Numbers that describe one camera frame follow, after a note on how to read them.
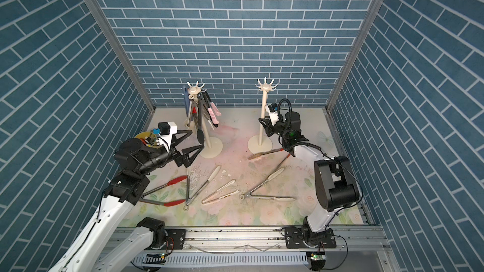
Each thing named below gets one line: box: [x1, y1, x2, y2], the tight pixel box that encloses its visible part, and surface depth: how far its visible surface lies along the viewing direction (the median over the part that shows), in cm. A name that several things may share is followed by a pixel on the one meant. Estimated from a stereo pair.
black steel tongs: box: [196, 92, 205, 145], surface depth 78 cm
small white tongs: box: [201, 179, 241, 204], surface depth 86 cm
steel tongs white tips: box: [183, 164, 222, 211], surface depth 88 cm
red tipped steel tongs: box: [138, 175, 191, 211], surface depth 85 cm
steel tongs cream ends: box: [239, 168, 296, 203], surface depth 86 cm
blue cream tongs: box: [182, 85, 190, 117], surface depth 72 cm
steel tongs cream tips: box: [185, 93, 195, 128], surface depth 73 cm
